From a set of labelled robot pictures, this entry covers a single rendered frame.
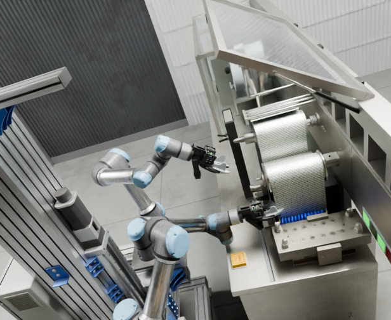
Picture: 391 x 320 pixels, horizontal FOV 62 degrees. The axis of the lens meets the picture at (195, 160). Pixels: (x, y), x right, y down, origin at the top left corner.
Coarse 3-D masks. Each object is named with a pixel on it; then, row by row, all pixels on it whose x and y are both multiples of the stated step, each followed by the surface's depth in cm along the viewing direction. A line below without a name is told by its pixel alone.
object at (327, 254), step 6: (324, 246) 141; (330, 246) 141; (336, 246) 140; (318, 252) 141; (324, 252) 141; (330, 252) 142; (336, 252) 142; (318, 258) 145; (324, 258) 144; (330, 258) 144; (336, 258) 144; (324, 264) 146
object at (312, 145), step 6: (312, 138) 189; (312, 144) 192; (312, 150) 197; (330, 168) 166; (330, 174) 169; (336, 180) 160; (342, 186) 152; (342, 192) 155; (342, 198) 158; (348, 198) 155; (342, 204) 161; (348, 204) 158; (342, 210) 163
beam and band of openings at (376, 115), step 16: (256, 0) 265; (304, 32) 175; (336, 96) 127; (336, 112) 136; (352, 112) 115; (368, 112) 102; (384, 112) 100; (352, 128) 123; (368, 128) 105; (384, 128) 94; (352, 144) 124; (368, 144) 109; (384, 144) 96; (368, 160) 113; (384, 160) 112; (384, 176) 106
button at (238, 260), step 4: (240, 252) 164; (232, 256) 163; (236, 256) 163; (240, 256) 162; (244, 256) 161; (232, 260) 161; (236, 260) 160; (240, 260) 160; (244, 260) 159; (232, 264) 159; (236, 264) 159; (240, 264) 159; (244, 264) 159
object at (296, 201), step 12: (288, 192) 150; (300, 192) 150; (312, 192) 150; (324, 192) 150; (276, 204) 154; (288, 204) 154; (300, 204) 154; (312, 204) 155; (324, 204) 155; (288, 216) 159
